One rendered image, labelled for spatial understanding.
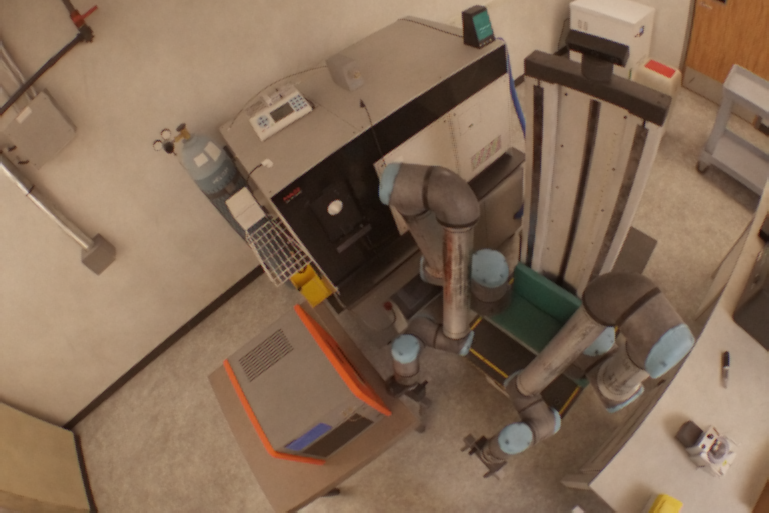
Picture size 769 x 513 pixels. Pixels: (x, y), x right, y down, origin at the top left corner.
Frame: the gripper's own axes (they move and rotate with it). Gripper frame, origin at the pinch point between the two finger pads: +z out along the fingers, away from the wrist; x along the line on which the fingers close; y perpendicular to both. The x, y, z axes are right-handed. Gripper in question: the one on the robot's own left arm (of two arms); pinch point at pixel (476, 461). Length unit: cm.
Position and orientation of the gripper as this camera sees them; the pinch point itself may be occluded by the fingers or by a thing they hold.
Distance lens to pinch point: 145.3
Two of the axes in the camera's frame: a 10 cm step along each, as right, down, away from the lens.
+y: -8.0, 3.1, -5.0
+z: -1.5, 7.2, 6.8
